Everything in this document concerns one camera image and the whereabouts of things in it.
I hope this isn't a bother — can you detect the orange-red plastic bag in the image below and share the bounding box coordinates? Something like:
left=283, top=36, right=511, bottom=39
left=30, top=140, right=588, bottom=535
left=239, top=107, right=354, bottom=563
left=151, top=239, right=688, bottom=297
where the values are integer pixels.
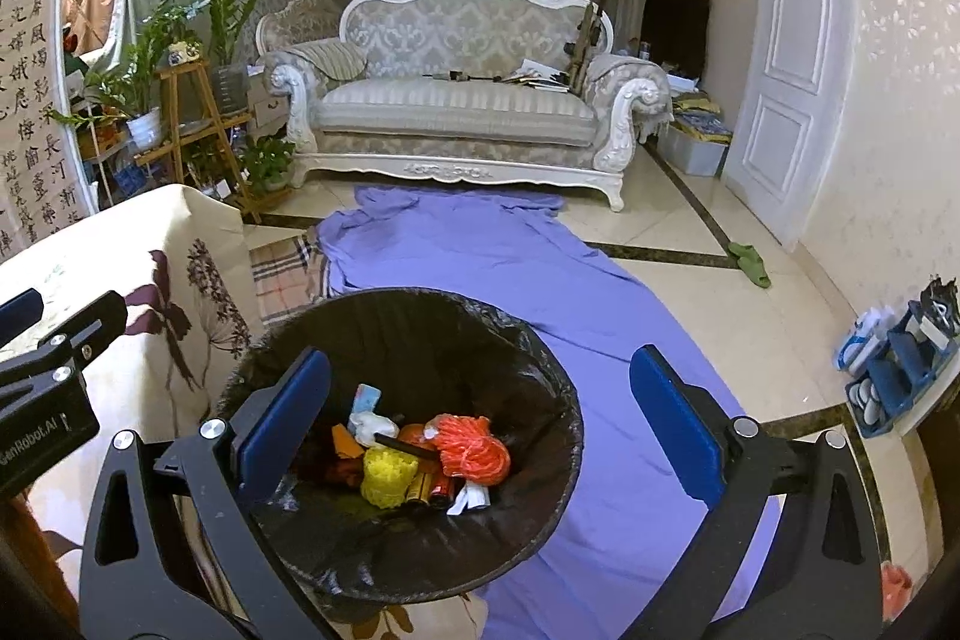
left=397, top=424, right=454, bottom=507

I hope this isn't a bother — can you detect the orange-red foam fruit net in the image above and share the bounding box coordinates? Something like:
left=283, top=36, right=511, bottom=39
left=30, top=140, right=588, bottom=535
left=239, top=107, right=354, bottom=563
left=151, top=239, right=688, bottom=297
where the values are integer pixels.
left=425, top=414, right=511, bottom=487

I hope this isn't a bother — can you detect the black lined trash bin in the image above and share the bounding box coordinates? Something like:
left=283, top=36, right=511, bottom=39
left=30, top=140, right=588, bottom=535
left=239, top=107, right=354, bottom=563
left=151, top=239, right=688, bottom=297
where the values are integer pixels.
left=217, top=289, right=584, bottom=619

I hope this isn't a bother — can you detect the calligraphy folding screen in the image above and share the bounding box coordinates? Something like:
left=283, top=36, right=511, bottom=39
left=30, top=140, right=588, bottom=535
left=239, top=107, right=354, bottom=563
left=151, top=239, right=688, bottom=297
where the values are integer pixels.
left=0, top=0, right=94, bottom=260

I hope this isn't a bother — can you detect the floral cream tablecloth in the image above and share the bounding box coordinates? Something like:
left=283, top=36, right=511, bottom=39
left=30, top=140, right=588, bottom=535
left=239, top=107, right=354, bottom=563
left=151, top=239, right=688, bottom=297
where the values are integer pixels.
left=0, top=180, right=266, bottom=611

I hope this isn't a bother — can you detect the blue shoe rack basket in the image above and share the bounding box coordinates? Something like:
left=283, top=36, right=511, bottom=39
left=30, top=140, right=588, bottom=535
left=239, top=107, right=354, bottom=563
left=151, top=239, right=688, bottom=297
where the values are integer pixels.
left=833, top=278, right=958, bottom=438

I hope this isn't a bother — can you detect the orange crumpled wrapper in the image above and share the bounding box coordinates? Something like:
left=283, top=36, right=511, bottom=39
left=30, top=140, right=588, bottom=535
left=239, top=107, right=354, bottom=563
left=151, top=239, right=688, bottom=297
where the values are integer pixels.
left=332, top=424, right=364, bottom=459

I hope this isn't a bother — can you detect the potted green plant white pot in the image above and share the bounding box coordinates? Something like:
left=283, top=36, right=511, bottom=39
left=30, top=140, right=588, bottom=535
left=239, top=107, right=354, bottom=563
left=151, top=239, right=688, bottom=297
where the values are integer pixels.
left=44, top=0, right=210, bottom=152

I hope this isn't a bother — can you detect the white crumpled paper ball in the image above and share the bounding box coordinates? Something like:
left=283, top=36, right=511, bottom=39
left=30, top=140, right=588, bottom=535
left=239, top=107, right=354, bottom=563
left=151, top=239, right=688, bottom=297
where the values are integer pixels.
left=348, top=411, right=398, bottom=448

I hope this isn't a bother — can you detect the plaid blanket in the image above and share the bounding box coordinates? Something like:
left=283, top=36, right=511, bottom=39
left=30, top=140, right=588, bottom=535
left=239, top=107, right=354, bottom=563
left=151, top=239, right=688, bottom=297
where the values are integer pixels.
left=251, top=230, right=331, bottom=328

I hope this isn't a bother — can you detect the black marker tube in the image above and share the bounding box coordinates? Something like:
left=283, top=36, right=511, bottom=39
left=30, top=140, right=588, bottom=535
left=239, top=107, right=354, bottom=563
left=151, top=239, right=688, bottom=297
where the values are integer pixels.
left=374, top=432, right=439, bottom=463

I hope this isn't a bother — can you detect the wooden plant stand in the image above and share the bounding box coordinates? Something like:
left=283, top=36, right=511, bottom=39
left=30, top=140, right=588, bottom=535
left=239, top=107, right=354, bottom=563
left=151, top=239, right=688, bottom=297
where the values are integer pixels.
left=131, top=56, right=266, bottom=226

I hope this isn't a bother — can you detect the green cloth on floor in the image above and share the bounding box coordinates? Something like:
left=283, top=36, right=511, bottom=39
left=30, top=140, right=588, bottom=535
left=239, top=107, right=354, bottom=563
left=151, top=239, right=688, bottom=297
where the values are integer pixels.
left=727, top=242, right=771, bottom=289

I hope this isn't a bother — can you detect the ornate armchair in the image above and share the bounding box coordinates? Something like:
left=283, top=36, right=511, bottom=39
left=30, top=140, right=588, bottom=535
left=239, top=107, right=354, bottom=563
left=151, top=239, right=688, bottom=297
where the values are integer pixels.
left=254, top=0, right=342, bottom=57

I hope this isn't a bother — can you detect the purple floor sheet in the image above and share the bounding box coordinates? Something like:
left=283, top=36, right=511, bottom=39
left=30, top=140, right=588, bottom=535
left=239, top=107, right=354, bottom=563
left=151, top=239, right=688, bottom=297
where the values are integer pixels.
left=314, top=182, right=786, bottom=640

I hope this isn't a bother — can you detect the storage box with fabrics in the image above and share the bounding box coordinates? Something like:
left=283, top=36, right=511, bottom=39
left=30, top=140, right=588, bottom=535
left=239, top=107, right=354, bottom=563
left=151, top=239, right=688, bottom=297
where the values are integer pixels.
left=658, top=91, right=732, bottom=179

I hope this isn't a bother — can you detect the ornate white grey sofa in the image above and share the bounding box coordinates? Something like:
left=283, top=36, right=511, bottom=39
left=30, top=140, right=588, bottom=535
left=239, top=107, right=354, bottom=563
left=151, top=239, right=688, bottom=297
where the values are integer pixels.
left=260, top=0, right=672, bottom=209

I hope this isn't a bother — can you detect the white panel door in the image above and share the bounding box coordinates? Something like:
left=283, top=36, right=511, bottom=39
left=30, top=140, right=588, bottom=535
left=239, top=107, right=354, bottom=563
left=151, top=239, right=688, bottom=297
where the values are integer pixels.
left=722, top=0, right=854, bottom=247

